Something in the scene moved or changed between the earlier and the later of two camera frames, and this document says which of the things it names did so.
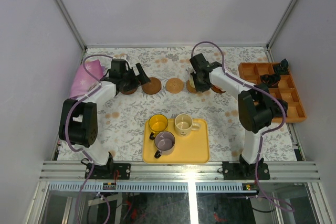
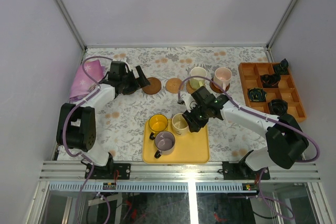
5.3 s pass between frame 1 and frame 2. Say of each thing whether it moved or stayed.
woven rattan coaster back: stayed
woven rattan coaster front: stayed
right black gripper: moved
